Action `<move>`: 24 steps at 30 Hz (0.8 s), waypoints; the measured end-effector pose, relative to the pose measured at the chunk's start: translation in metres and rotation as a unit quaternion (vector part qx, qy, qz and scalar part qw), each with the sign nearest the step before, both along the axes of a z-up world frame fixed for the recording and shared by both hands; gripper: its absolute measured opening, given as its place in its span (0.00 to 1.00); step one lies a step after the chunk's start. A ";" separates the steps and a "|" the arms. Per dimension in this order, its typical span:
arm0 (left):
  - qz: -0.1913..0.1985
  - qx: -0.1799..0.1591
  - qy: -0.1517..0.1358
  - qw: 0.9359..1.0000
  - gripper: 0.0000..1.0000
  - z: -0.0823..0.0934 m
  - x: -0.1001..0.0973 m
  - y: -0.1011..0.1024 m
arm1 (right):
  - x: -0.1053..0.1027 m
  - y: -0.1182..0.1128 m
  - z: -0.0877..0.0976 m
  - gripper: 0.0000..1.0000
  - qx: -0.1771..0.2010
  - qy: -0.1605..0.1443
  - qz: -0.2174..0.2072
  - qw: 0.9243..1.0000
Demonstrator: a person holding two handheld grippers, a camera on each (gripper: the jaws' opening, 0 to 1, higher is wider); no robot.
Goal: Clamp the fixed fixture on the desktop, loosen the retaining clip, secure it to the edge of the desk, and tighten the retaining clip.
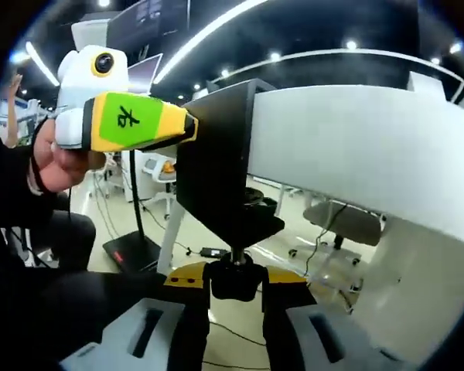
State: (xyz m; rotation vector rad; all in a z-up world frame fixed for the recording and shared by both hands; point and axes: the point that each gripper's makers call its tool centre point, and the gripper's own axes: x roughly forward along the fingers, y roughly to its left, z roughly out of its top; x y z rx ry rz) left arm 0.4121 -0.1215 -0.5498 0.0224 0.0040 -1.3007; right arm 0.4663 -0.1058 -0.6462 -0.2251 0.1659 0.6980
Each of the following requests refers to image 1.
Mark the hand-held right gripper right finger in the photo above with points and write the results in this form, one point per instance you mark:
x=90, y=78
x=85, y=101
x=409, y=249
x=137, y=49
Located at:
x=305, y=340

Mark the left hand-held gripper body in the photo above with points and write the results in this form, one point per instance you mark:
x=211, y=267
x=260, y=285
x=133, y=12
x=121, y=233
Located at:
x=81, y=85

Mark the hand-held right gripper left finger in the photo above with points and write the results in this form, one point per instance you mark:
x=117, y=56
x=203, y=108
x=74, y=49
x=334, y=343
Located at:
x=120, y=336

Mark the black clamp fixed fixture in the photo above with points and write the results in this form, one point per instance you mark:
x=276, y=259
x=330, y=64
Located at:
x=212, y=154

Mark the white desk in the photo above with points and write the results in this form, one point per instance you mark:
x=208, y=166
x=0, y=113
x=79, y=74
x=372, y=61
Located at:
x=352, y=131

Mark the person's left hand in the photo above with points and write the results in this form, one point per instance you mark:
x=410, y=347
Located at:
x=62, y=170

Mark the silver laptop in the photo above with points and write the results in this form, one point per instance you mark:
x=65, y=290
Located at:
x=145, y=73

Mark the white ceiling air conditioner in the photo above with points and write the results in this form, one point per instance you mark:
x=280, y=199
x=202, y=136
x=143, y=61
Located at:
x=89, y=33

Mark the white office chair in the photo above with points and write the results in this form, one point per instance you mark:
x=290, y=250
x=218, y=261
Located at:
x=160, y=174

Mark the large dark hanging screen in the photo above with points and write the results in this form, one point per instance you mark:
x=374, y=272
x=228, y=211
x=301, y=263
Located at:
x=147, y=19

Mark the curved ceiling light strip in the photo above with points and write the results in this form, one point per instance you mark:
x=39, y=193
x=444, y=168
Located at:
x=205, y=35

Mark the grey office chair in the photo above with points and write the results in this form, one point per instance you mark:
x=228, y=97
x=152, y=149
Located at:
x=340, y=224

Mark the person's black printed shirt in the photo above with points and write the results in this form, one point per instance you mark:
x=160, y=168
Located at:
x=31, y=251

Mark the black waste bin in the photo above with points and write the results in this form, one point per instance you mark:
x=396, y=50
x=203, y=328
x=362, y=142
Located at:
x=270, y=203

